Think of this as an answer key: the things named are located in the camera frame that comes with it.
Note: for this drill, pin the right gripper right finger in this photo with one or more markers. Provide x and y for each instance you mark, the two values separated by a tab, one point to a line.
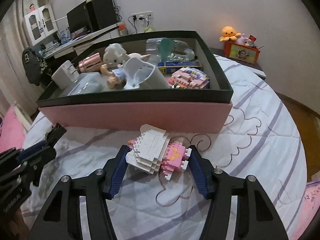
256	216

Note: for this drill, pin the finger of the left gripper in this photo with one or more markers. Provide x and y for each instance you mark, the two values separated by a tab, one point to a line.
48	153
32	150

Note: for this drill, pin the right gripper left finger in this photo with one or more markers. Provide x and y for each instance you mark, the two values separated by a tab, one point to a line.
59	217

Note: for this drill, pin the white square box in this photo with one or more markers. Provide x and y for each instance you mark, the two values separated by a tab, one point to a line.
65	75

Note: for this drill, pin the rose gold metal canister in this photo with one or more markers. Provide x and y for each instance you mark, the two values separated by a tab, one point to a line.
90	64

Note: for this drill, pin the pink doll figurine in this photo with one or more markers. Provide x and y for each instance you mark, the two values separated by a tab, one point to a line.
117	77

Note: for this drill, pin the white bunny astronaut figurine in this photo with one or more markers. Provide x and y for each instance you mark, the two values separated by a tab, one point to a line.
113	55

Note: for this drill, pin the white pink brick model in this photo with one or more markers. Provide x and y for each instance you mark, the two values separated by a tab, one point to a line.
154	151

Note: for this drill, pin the white cup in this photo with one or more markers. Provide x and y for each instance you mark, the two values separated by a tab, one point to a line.
143	75

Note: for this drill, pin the blue gold box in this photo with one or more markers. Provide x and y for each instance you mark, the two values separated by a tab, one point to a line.
170	67

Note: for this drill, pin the clear plastic container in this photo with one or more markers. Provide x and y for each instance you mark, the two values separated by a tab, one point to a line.
160	49

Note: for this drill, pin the pink brick block model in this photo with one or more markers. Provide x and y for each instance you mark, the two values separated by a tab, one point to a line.
188	77

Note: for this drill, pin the clear glass perfume bottle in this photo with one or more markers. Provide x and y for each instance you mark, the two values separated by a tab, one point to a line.
181	51

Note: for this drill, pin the person's left hand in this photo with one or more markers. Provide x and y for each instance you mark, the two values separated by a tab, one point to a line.
14	227

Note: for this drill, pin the pink pillow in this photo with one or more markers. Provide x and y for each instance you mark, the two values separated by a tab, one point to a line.
12	133

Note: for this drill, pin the pink blanket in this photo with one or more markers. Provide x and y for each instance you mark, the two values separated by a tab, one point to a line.
310	206

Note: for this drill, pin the beige curtain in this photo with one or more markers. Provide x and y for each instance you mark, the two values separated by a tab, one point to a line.
15	87

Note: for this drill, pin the clear plastic card case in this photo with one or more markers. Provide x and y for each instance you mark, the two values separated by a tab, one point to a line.
85	84

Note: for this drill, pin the dark jacket on chair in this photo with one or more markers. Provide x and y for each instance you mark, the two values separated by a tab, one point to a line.
35	66

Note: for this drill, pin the white desk with drawers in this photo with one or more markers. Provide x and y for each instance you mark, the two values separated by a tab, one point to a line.
78	45

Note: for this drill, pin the white glass-door cabinet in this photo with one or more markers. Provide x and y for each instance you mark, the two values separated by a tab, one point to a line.
40	24

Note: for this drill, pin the black computer monitor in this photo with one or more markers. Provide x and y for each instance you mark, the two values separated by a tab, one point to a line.
78	18

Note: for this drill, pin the orange lid bottle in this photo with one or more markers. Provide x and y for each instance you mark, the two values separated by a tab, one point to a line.
123	31

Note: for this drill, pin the black computer tower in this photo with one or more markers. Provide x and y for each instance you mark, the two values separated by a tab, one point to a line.
101	14

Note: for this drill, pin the snack bag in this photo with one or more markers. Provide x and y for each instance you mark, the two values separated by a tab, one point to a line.
148	30

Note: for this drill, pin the red cartoon storage box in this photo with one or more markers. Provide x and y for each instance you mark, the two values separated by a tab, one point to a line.
239	52

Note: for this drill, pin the orange octopus plush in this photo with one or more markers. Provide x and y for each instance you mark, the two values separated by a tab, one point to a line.
229	34

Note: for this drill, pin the white wall power strip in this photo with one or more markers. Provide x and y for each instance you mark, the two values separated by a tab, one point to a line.
143	15

